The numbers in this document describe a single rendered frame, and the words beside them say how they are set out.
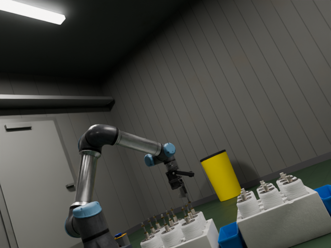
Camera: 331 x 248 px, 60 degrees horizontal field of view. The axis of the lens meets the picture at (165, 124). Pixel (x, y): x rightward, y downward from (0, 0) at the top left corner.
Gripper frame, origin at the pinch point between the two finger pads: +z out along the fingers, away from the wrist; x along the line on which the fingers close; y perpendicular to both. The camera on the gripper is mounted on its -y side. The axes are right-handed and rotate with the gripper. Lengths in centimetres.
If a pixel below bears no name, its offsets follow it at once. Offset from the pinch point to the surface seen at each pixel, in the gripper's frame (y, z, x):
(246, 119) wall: -114, -53, -225
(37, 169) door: 181, -102, -206
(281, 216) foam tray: -36, 21, 38
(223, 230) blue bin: -11.6, 24.4, -0.9
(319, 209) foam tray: -53, 24, 42
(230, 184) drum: -53, 19, -208
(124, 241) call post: 41.1, 6.4, 15.0
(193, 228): 3.3, 12.3, 27.8
